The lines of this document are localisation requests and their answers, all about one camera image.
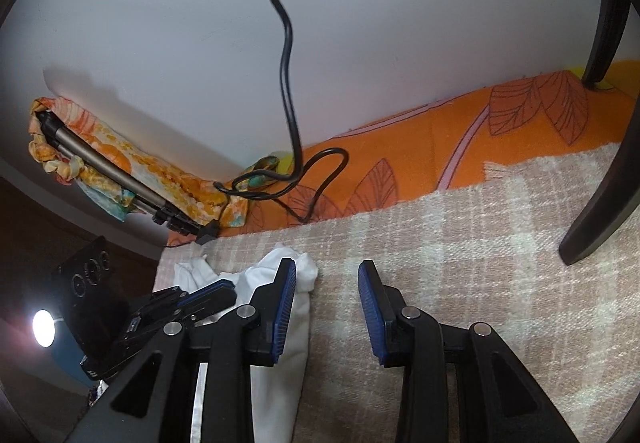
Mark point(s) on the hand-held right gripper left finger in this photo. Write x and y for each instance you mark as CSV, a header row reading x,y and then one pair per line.
x,y
282,308

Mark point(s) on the small black tripod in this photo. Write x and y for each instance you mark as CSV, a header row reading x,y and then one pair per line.
x,y
600,203

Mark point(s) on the folded silver tripod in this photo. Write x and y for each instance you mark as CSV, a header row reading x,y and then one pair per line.
x,y
100,160

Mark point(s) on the white gooseneck lamp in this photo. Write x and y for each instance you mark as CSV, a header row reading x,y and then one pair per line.
x,y
42,328

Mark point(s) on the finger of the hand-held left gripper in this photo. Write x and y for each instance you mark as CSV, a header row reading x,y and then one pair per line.
x,y
210,295

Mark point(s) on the orange leaf-print bedsheet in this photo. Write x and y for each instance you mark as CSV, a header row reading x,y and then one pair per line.
x,y
425,148

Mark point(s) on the white t-shirt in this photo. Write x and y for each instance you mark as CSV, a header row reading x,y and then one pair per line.
x,y
285,398

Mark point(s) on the beige checkered blanket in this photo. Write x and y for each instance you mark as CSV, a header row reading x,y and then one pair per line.
x,y
475,233

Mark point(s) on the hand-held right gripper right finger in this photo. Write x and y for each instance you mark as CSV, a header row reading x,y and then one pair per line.
x,y
372,318

